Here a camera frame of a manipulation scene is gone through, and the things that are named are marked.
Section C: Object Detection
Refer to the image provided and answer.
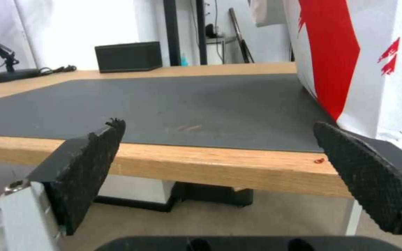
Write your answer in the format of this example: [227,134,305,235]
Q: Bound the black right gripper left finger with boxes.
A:
[0,117,126,251]

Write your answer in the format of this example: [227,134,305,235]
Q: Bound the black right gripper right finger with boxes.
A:
[312,121,402,251]

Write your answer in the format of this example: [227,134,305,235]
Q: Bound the white red takeout paper bag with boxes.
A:
[281,0,402,159]

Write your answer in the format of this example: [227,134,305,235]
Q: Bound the white table leg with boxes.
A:
[344,196,364,236]

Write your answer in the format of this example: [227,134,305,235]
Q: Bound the dark grey desk mat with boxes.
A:
[0,74,338,154]

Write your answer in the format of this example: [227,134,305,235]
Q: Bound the wooden table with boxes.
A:
[0,62,355,198]

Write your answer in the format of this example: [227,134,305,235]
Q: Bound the black base under table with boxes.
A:
[94,180,255,213]

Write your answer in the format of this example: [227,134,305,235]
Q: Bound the black rectangular box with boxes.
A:
[94,41,163,74]

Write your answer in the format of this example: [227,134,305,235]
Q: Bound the black desk lamp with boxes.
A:
[0,29,42,82]

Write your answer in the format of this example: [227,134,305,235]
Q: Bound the black vertical pole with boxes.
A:
[162,0,181,66]

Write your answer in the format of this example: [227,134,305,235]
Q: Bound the black cable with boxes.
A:
[37,65,77,75]

